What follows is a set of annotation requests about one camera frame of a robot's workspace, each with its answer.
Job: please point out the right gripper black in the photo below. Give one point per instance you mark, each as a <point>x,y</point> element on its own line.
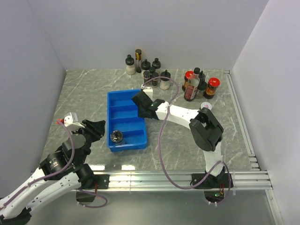
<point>140,114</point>

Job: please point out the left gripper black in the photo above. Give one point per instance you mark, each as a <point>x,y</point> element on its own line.
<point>96,128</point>

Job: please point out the shaker jar white powder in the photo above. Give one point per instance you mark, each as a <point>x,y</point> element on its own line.
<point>117,137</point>

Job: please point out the knob lid jar white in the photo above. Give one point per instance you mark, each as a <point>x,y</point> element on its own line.
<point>164,80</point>

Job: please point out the blue divided plastic bin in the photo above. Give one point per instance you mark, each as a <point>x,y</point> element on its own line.
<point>122,115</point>

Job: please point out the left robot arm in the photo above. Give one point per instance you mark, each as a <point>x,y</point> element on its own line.
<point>60,172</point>

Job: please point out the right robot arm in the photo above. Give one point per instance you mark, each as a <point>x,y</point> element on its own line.
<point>206,131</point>

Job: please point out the small spice jar right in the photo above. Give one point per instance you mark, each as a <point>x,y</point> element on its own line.
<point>154,81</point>

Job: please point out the small spice jar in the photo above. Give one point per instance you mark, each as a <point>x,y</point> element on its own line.
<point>152,70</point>
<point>154,81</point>
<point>146,76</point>

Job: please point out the small spice jar left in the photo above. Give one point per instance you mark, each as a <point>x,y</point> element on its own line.
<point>146,76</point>

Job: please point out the small spice jar back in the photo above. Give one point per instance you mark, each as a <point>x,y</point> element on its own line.
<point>152,70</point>

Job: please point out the knob lid jar far left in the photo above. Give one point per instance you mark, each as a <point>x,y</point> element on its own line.
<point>130,65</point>

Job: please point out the knob lid jar middle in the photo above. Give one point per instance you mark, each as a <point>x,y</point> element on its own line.
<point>145,65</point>

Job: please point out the knob lid jar right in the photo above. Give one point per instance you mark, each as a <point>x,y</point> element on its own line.
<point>157,65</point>

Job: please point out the tall yellow black grinder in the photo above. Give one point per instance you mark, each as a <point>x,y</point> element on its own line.
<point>138,60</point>

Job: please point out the red lid jar left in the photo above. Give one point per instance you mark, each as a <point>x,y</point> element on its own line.
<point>188,74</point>

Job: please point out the red lid jar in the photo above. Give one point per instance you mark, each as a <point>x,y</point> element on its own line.
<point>212,86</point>
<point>188,74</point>

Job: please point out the tall clear sauce bottle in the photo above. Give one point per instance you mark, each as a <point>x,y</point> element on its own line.
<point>193,83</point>

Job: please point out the black cap bottle front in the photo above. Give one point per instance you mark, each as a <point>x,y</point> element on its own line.
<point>201,89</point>

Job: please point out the black cap bottle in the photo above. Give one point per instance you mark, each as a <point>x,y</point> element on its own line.
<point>201,89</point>
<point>202,76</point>

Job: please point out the white lid spice jar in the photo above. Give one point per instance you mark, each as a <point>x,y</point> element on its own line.
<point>206,105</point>

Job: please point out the black cap bottle back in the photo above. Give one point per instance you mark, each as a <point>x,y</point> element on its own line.
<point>202,76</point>

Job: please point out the red lid jar right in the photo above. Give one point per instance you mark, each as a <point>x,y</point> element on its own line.
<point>212,86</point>

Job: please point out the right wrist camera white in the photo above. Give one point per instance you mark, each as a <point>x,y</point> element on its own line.
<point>148,91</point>

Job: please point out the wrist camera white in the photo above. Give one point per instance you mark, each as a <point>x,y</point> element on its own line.
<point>71,121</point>
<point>148,91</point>

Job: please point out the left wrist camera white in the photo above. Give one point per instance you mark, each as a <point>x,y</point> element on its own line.
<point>71,121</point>

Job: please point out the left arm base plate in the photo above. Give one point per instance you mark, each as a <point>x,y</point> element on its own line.
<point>101,181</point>

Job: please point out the aluminium front rail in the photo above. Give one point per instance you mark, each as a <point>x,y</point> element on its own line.
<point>157,181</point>

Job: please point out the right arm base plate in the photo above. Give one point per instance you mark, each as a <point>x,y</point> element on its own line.
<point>221,181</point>

